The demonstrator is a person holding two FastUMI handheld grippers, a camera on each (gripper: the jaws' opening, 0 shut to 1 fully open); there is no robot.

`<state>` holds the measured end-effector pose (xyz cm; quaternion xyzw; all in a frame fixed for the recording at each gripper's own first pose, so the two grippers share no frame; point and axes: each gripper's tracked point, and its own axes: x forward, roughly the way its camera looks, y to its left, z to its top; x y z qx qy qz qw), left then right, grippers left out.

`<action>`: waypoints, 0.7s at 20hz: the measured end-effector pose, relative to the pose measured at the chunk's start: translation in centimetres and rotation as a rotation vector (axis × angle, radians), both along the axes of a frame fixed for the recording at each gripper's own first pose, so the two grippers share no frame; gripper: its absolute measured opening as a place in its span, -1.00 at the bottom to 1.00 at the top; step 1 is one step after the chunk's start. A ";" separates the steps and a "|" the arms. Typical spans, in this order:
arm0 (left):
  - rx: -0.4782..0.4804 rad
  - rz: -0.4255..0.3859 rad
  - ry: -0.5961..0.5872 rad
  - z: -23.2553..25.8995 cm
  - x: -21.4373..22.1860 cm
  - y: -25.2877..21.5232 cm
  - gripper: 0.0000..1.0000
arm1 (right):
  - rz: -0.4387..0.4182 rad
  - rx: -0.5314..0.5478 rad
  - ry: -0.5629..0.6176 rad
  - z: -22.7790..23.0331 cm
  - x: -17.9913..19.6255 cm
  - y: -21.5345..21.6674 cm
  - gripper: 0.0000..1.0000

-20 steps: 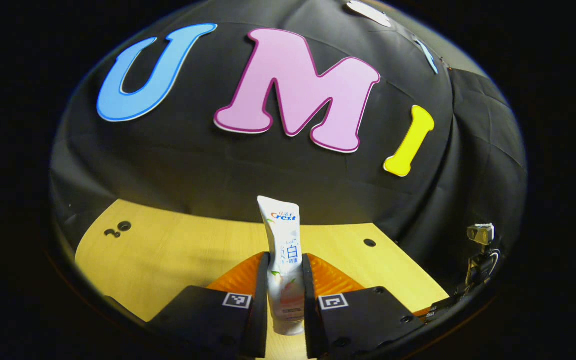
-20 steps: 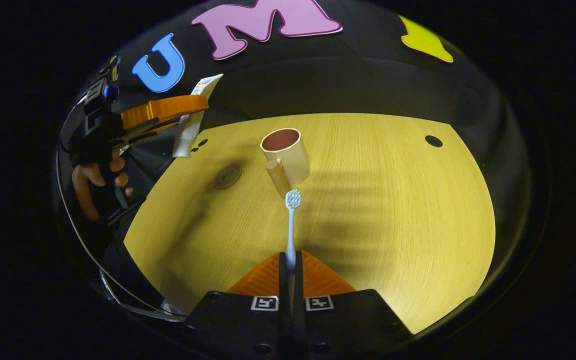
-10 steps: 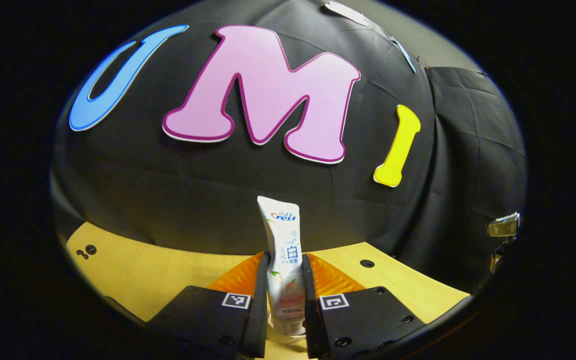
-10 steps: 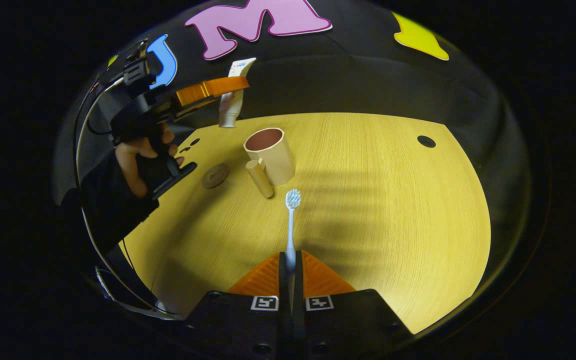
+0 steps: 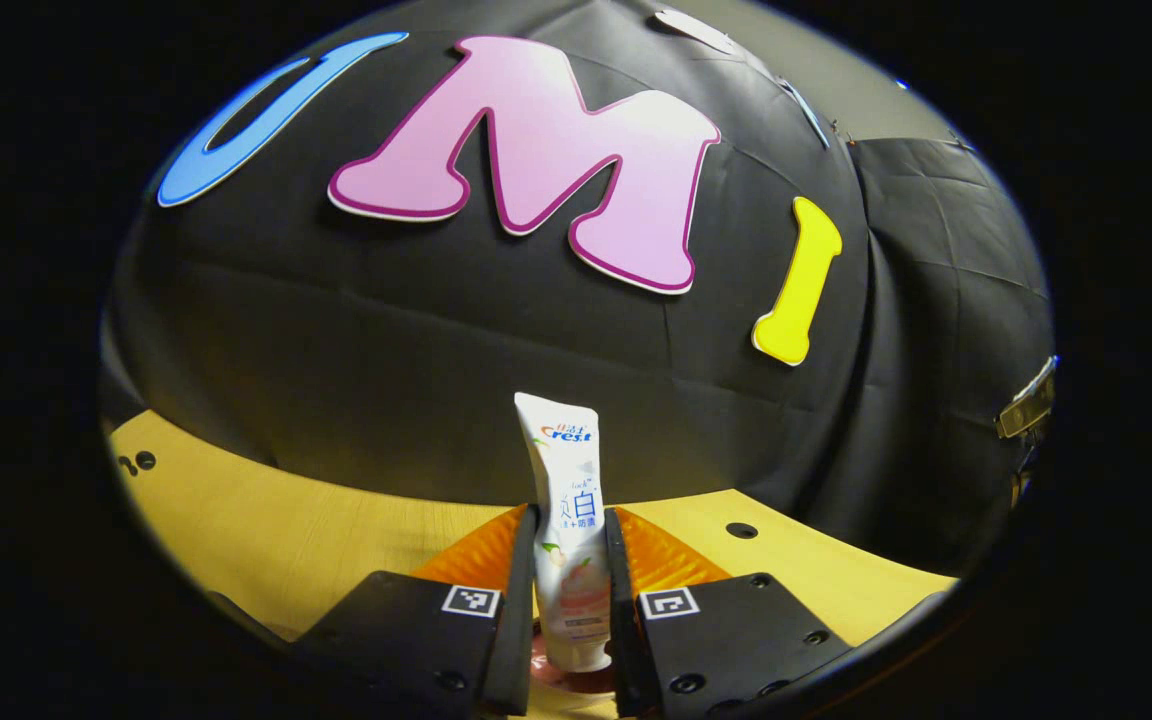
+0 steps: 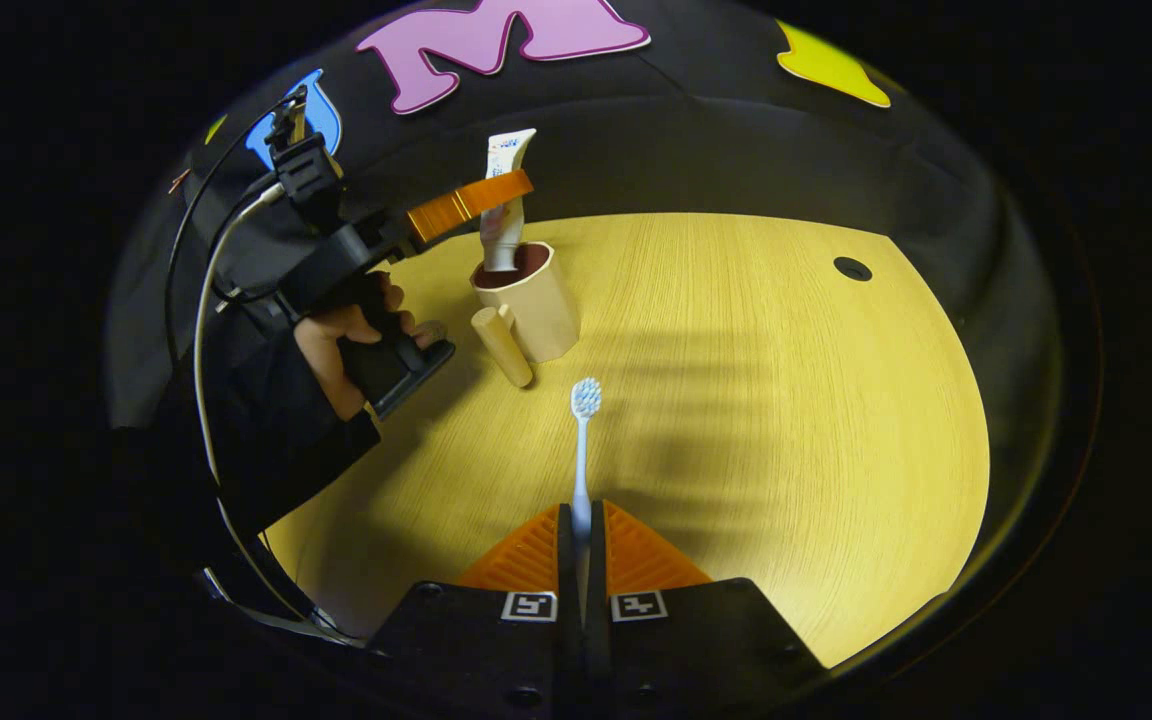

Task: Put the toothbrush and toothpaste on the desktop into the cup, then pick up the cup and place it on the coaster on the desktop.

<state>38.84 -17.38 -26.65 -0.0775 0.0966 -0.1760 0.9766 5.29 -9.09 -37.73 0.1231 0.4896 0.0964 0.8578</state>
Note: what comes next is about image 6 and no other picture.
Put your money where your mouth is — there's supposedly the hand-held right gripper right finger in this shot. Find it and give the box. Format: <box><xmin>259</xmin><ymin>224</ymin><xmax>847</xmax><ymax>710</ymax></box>
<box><xmin>586</xmin><ymin>500</ymin><xmax>827</xmax><ymax>720</ymax></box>

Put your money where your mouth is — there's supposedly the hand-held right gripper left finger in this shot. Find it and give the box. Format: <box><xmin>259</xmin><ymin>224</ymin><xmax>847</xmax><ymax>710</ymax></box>
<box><xmin>366</xmin><ymin>503</ymin><xmax>585</xmax><ymax>720</ymax></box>

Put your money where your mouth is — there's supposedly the white toothpaste tube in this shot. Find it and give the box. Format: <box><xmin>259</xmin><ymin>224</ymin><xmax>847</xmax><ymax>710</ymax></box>
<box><xmin>479</xmin><ymin>128</ymin><xmax>538</xmax><ymax>273</ymax></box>

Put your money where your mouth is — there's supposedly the pale blue toothbrush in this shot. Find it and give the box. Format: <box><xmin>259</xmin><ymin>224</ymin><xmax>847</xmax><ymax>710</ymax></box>
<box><xmin>570</xmin><ymin>377</ymin><xmax>604</xmax><ymax>626</ymax></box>

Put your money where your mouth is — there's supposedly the beige cup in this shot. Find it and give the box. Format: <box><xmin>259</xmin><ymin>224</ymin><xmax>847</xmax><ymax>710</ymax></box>
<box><xmin>469</xmin><ymin>241</ymin><xmax>582</xmax><ymax>389</ymax></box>

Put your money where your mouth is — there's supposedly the black backdrop cloth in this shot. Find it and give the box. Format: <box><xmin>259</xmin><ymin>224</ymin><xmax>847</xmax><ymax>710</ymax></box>
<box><xmin>106</xmin><ymin>0</ymin><xmax>1062</xmax><ymax>561</ymax></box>

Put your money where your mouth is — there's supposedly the black cable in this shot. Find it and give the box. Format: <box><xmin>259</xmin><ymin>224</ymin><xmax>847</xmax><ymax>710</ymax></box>
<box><xmin>164</xmin><ymin>95</ymin><xmax>299</xmax><ymax>371</ymax></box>

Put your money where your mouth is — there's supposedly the white cable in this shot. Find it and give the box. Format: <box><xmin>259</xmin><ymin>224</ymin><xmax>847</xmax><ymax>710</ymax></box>
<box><xmin>193</xmin><ymin>183</ymin><xmax>362</xmax><ymax>646</ymax></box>

